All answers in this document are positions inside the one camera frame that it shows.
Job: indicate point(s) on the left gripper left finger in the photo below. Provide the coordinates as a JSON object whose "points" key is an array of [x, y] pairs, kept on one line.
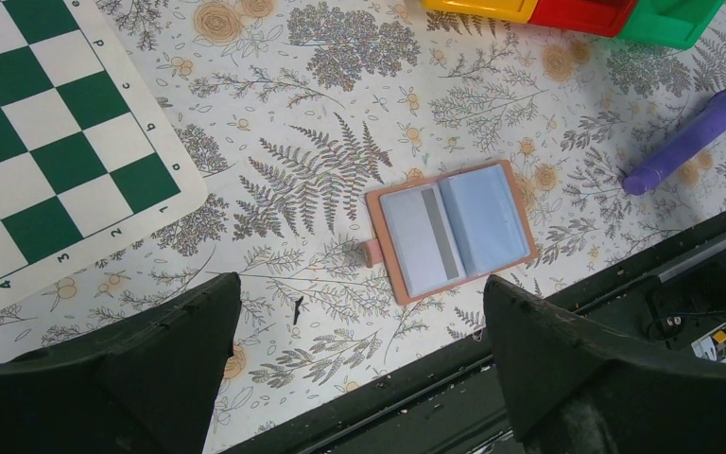
{"points": [[145, 384]]}

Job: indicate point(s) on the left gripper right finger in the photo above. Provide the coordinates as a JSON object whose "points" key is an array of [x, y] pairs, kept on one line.
{"points": [[573, 385]]}

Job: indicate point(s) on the tan leather card holder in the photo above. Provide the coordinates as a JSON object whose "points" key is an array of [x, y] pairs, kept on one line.
{"points": [[434, 234]]}

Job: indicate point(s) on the green white chessboard mat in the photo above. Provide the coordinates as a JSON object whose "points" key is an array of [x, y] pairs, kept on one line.
{"points": [[88, 160]]}

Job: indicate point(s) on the purple marker pen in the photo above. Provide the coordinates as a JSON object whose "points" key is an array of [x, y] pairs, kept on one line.
{"points": [[686, 143]]}

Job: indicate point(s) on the red plastic bin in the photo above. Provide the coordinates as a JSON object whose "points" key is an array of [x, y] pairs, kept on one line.
{"points": [[603, 18]]}

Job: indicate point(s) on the green plastic bin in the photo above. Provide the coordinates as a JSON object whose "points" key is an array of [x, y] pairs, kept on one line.
{"points": [[671, 23]]}

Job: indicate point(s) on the yellow plastic bin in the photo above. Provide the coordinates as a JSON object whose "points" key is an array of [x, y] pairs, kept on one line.
{"points": [[515, 11]]}

